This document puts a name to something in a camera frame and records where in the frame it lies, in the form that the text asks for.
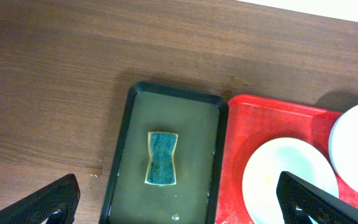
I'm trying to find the light green plate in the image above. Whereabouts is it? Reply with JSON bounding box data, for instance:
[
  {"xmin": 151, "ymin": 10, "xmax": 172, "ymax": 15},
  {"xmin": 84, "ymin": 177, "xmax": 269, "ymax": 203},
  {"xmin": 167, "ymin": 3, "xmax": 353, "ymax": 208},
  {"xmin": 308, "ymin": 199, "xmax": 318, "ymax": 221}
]
[{"xmin": 242, "ymin": 138, "xmax": 339, "ymax": 223}]

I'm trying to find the yellow green sponge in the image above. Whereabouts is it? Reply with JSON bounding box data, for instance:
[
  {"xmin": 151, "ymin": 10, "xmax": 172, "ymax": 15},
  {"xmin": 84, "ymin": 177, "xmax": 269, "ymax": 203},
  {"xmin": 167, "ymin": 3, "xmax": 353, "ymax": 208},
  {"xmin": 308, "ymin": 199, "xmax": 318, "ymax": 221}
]
[{"xmin": 144, "ymin": 131, "xmax": 178, "ymax": 186}]

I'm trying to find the dark green tray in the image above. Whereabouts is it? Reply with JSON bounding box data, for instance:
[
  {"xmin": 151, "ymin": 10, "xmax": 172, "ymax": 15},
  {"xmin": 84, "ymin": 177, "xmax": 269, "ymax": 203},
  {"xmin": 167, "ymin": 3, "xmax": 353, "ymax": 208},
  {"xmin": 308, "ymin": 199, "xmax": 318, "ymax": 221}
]
[{"xmin": 99, "ymin": 82, "xmax": 228, "ymax": 223}]

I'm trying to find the red plastic tray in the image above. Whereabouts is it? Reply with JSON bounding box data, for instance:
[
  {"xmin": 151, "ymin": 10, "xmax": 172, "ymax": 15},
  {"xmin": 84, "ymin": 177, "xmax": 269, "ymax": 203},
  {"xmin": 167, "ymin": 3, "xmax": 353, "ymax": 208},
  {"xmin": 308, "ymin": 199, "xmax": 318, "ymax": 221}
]
[{"xmin": 215, "ymin": 95, "xmax": 358, "ymax": 223}]

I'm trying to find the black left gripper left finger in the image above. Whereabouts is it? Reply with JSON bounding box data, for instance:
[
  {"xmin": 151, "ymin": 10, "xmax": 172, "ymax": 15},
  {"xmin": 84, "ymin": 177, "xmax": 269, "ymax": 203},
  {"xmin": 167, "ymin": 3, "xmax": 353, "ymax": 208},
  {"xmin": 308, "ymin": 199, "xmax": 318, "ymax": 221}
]
[{"xmin": 0, "ymin": 174, "xmax": 80, "ymax": 224}]

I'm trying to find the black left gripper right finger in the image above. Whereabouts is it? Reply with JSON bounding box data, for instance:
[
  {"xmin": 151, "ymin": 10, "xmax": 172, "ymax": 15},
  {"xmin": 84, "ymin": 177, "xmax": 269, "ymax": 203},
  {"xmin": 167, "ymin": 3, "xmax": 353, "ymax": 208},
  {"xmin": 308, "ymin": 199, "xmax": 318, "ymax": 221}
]
[{"xmin": 276, "ymin": 171, "xmax": 358, "ymax": 224}]

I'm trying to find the light blue plate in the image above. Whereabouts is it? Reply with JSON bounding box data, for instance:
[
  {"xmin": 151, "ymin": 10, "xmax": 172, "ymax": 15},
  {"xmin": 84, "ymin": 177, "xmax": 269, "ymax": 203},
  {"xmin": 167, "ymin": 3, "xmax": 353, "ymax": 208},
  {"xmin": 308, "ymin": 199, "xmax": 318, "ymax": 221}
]
[{"xmin": 329, "ymin": 105, "xmax": 358, "ymax": 192}]

